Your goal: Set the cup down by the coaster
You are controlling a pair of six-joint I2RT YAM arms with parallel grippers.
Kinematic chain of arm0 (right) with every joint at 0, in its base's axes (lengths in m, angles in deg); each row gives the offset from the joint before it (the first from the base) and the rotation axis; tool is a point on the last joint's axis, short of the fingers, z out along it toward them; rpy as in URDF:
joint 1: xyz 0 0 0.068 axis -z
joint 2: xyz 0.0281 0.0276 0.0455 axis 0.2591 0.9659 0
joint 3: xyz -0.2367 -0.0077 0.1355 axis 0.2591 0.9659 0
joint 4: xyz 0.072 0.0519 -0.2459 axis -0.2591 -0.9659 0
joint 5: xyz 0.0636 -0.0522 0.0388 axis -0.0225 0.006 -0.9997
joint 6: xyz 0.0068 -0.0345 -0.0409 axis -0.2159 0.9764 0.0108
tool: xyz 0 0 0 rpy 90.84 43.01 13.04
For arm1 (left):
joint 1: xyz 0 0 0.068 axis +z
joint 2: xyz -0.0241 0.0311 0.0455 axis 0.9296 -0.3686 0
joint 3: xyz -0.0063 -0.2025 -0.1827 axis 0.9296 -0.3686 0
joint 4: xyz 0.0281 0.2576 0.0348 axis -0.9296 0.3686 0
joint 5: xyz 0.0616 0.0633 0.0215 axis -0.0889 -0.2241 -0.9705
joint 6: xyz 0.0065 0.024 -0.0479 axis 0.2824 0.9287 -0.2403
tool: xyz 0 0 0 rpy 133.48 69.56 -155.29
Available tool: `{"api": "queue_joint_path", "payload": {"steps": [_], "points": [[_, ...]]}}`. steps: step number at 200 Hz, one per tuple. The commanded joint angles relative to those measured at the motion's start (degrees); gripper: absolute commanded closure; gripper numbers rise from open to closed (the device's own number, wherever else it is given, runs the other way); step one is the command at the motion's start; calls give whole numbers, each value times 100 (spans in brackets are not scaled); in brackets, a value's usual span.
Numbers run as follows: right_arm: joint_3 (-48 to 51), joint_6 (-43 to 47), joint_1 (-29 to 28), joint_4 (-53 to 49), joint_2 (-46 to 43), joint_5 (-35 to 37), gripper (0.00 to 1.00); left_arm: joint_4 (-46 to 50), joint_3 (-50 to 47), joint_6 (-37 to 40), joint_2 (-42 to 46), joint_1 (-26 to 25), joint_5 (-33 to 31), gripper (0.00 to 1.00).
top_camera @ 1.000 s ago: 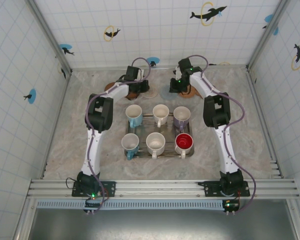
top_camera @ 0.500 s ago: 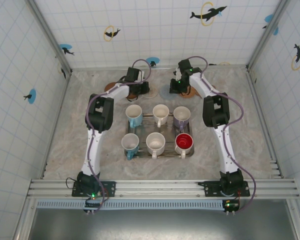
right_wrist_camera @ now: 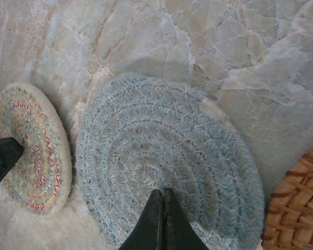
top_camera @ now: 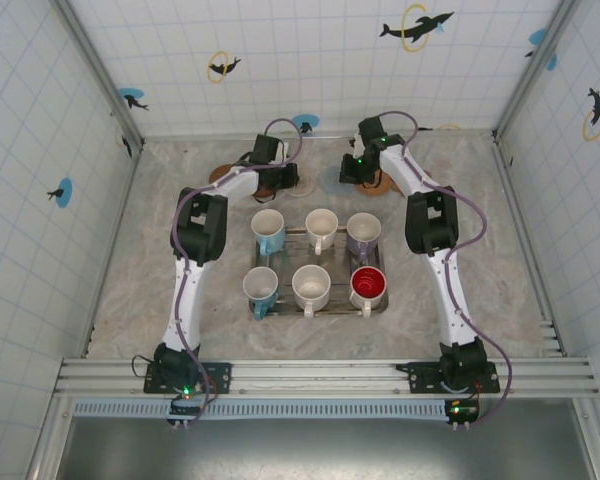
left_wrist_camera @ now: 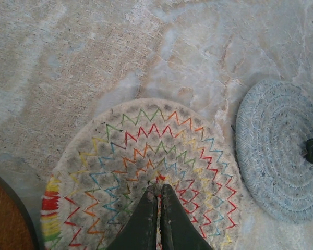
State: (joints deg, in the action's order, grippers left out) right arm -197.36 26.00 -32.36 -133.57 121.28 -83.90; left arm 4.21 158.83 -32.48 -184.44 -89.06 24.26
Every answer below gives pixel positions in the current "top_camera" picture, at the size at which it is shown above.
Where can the large white mug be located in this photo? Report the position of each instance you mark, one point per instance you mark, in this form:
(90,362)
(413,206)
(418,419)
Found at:
(310,282)

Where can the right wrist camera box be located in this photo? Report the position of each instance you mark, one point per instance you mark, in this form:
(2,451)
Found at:
(372,127)

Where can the aluminium side rail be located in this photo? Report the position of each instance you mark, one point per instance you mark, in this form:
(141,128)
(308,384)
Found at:
(514,200)
(129,189)

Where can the left aluminium side rail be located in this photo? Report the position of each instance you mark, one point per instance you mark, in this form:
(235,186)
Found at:
(129,189)

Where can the plain brown wooden coaster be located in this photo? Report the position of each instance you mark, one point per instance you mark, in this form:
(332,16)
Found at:
(220,174)

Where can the aluminium corner post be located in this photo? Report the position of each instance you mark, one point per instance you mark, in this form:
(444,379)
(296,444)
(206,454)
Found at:
(516,105)
(99,70)

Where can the aluminium mounting rail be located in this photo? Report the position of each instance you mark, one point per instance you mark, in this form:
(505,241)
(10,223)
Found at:
(320,372)

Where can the light blue mug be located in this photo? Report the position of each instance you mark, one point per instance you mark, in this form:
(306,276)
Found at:
(267,222)

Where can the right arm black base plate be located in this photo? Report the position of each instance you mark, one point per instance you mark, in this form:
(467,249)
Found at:
(420,375)

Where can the left aluminium corner post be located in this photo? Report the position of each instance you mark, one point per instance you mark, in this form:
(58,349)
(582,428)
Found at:
(99,70)

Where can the rattan coaster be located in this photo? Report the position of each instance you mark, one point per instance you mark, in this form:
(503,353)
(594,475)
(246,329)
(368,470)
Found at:
(375,190)

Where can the blue circle seal sticker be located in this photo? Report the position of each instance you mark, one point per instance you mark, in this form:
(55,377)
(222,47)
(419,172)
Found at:
(130,94)

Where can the white round coaster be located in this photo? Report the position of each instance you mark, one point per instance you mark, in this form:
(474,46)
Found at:
(304,188)

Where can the right aluminium side rail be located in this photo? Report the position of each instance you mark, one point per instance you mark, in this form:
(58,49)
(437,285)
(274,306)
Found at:
(514,200)

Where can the grey metal panel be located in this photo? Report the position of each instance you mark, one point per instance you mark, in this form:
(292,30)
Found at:
(320,450)

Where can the small cream mug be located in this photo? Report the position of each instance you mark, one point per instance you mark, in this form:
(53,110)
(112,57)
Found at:
(322,222)

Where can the blue circle penguin sticker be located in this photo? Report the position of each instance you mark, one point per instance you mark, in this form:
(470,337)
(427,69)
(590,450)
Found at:
(307,120)

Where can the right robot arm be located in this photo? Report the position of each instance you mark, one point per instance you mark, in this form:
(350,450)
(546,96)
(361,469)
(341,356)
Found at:
(432,225)

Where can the stainless steel tray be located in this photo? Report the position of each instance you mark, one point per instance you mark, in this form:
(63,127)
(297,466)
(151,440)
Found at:
(292,252)

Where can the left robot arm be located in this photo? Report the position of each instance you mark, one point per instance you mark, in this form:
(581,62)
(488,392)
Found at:
(200,225)

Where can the right aluminium corner post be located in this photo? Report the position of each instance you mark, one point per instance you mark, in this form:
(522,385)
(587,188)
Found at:
(516,105)

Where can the white mug red inside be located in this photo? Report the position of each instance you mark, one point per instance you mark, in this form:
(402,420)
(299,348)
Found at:
(368,281)

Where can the lavender mug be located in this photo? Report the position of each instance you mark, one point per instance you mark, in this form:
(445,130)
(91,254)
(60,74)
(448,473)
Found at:
(364,227)

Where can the blue circle animal sticker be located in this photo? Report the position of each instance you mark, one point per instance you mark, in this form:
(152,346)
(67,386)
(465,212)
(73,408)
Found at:
(65,192)

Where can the aluminium rail along wall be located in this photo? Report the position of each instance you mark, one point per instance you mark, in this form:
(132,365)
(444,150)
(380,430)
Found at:
(205,136)

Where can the blue sticker at corner post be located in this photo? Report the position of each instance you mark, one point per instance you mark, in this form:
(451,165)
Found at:
(537,36)

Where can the teal floral mug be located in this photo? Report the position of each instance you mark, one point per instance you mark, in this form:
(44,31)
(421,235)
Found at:
(260,282)

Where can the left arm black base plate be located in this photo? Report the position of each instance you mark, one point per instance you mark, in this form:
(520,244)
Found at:
(220,375)

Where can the brown wooden coaster white marks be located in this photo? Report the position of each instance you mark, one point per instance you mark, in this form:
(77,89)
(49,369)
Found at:
(262,197)

